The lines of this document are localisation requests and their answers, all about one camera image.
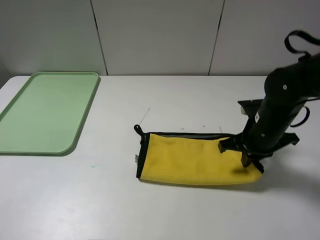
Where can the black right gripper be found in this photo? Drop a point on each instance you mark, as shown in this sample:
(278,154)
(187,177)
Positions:
(265,131)

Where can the yellow towel with black trim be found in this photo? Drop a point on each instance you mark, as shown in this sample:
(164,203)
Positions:
(192,159)

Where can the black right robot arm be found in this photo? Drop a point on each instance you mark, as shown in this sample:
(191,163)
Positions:
(287,89)

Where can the green plastic tray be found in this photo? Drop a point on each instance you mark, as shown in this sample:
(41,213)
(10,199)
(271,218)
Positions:
(47,115)

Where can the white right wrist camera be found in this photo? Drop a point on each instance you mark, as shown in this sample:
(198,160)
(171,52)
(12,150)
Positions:
(242,110)

